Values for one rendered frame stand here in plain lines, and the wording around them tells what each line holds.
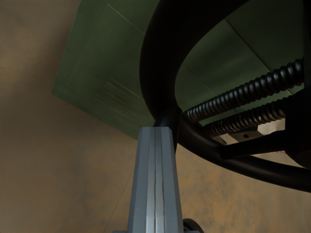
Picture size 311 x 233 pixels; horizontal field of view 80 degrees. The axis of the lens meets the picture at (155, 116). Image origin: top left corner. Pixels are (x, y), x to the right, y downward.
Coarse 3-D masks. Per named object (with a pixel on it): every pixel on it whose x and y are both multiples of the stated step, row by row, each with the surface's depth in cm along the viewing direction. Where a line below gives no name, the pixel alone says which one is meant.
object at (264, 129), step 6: (258, 126) 44; (264, 126) 45; (270, 126) 47; (234, 132) 48; (240, 132) 47; (246, 132) 46; (252, 132) 45; (258, 132) 44; (264, 132) 45; (270, 132) 46; (234, 138) 50; (240, 138) 49; (246, 138) 48; (252, 138) 47
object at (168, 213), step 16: (160, 128) 10; (160, 144) 9; (160, 160) 8; (160, 176) 7; (176, 176) 8; (160, 192) 7; (176, 192) 7; (160, 208) 6; (176, 208) 6; (160, 224) 6; (176, 224) 6
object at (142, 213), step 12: (144, 132) 10; (144, 144) 9; (144, 156) 8; (144, 168) 8; (144, 180) 7; (132, 192) 7; (144, 192) 7; (132, 204) 7; (144, 204) 6; (132, 216) 6; (144, 216) 6; (132, 228) 6; (144, 228) 6
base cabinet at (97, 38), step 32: (96, 0) 31; (128, 0) 29; (96, 32) 37; (128, 32) 34; (224, 32) 29; (64, 64) 53; (96, 64) 47; (128, 64) 43; (192, 64) 37; (224, 64) 34; (256, 64) 32; (64, 96) 74; (96, 96) 63; (128, 96) 56; (192, 96) 45; (128, 128) 83
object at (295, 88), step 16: (256, 0) 23; (272, 0) 23; (288, 0) 22; (240, 16) 26; (256, 16) 25; (272, 16) 24; (288, 16) 24; (240, 32) 28; (256, 32) 27; (272, 32) 26; (288, 32) 26; (256, 48) 29; (272, 48) 28; (288, 48) 27; (272, 64) 31
